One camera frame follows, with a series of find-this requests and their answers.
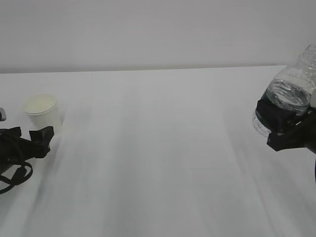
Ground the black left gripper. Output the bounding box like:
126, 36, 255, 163
0, 126, 54, 177

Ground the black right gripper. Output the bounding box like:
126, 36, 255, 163
256, 99, 316, 154

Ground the white paper cup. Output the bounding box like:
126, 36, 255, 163
23, 93, 62, 134

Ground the clear green-label water bottle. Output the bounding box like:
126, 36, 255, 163
253, 44, 316, 137

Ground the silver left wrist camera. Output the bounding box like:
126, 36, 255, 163
0, 108, 6, 121

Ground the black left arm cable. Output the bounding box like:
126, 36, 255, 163
0, 140, 34, 195

